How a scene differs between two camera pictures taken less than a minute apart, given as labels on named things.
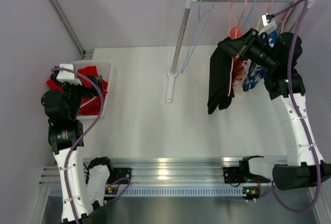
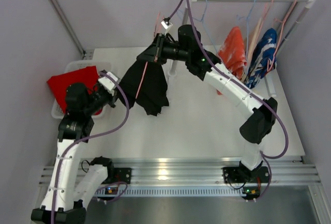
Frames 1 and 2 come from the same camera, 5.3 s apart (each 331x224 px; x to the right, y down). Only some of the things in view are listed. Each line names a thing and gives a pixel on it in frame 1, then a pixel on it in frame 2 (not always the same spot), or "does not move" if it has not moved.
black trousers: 221,91 -> 144,82
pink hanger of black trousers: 244,1 -> 155,53
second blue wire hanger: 248,16 does not move
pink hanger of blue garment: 287,16 does not move
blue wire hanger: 203,21 -> 202,20
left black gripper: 84,87 -> 113,98
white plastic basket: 104,69 does not move
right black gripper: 244,44 -> 158,48
